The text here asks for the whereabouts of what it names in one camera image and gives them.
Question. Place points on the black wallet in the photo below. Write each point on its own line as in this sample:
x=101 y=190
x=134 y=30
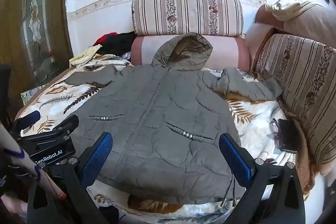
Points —
x=287 y=134

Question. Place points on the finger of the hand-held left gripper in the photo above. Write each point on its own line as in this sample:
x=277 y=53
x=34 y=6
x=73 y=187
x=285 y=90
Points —
x=29 y=119
x=68 y=123

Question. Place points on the yellow cloth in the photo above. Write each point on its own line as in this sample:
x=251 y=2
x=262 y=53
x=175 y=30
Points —
x=84 y=56

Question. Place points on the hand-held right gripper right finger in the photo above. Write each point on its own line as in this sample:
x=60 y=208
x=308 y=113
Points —
x=236 y=161

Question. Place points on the clear plastic wrapper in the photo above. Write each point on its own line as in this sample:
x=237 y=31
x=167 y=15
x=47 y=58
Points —
x=127 y=56

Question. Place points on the cream patterned cloth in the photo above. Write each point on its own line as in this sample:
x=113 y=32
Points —
x=288 y=7

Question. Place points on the orange brown cloth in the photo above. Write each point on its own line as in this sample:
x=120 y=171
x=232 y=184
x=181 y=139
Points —
x=302 y=161

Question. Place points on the black and red clothes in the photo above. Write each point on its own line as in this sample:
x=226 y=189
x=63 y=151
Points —
x=118 y=43

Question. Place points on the short striped floral sofa cushion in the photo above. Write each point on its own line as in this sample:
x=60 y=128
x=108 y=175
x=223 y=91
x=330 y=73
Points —
x=189 y=12

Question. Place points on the wooden door with glass panel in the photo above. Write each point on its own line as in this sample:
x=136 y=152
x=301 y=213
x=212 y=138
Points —
x=26 y=29

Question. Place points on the green printed box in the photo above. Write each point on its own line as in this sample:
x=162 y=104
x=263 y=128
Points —
x=30 y=94

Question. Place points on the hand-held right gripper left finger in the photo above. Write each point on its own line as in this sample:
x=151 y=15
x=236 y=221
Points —
x=97 y=158

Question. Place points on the long striped floral sofa cushion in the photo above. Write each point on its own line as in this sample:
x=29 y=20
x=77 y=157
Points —
x=302 y=82

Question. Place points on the leaf print blanket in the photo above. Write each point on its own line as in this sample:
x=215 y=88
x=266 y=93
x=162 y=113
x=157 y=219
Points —
x=252 y=129

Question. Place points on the grey hooded quilted jacket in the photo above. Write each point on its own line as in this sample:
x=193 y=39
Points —
x=162 y=113

